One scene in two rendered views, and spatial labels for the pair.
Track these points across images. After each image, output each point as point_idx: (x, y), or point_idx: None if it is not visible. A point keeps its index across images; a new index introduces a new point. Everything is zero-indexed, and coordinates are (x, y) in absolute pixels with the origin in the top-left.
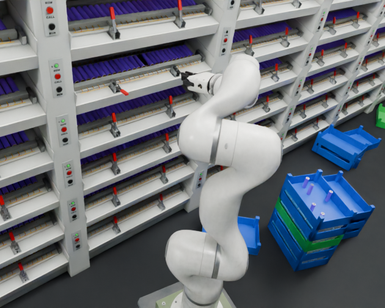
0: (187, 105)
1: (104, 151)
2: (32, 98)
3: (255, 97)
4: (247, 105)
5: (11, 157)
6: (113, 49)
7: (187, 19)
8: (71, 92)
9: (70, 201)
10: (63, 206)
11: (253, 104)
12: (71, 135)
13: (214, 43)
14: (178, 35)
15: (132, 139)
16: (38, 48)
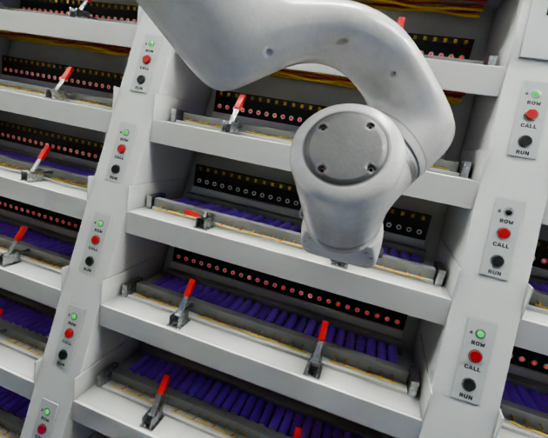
0: (376, 386)
1: (178, 382)
2: None
3: (373, 163)
4: (316, 175)
5: (49, 265)
6: (215, 146)
7: None
8: (130, 184)
9: (46, 403)
10: (33, 403)
11: (353, 188)
12: (101, 261)
13: (465, 233)
14: None
15: (202, 361)
16: (117, 102)
